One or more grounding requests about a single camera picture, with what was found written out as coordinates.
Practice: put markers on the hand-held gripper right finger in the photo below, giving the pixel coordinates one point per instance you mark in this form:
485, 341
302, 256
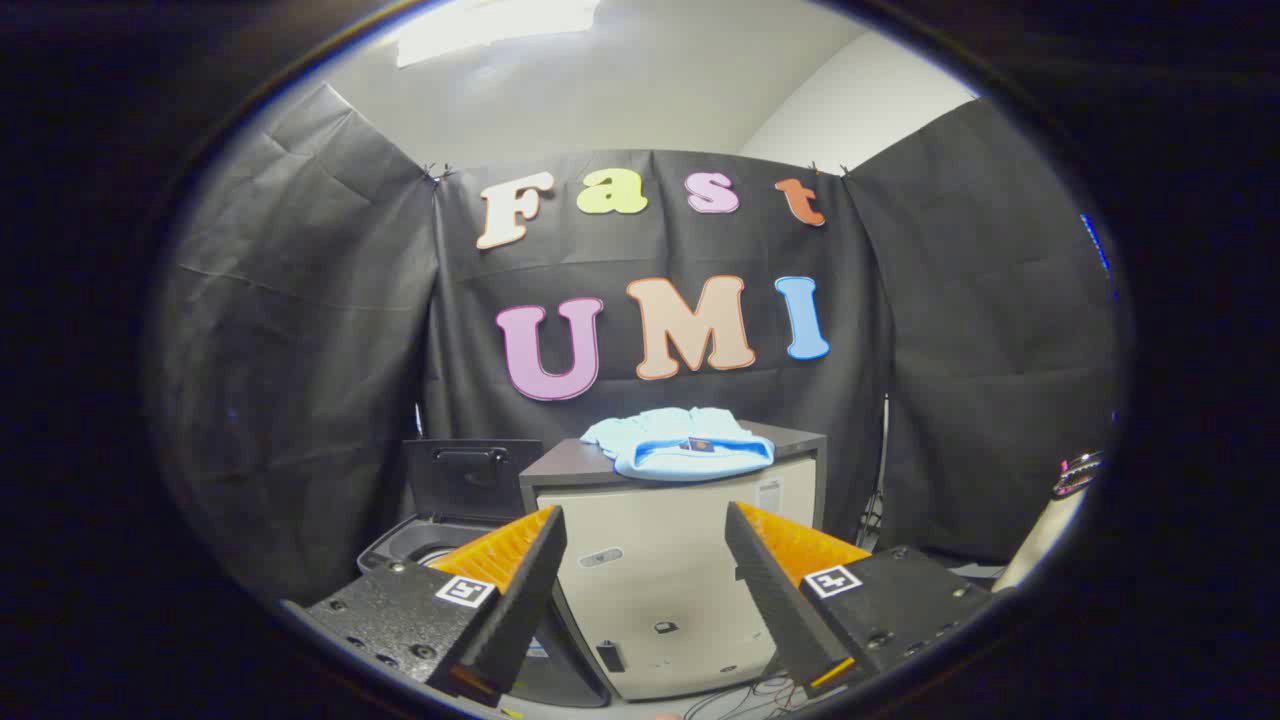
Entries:
775, 600

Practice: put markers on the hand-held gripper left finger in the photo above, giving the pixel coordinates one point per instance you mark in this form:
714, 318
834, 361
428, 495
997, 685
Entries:
525, 610

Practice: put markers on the dark grey washing machine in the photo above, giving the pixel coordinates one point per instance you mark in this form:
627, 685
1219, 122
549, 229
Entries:
395, 548

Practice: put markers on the light blue shirt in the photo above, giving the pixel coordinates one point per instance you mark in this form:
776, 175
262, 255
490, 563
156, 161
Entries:
680, 460

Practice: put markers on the white cabinet with grey top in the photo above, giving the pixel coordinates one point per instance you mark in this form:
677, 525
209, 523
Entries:
660, 560

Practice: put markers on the white pole with pink top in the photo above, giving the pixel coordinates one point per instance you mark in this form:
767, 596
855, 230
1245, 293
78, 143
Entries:
1040, 535

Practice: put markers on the black backdrop cloth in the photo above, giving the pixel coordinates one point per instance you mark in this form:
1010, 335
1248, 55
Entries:
300, 350

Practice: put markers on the ceiling light panel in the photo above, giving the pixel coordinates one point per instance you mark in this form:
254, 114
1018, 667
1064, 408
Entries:
480, 25

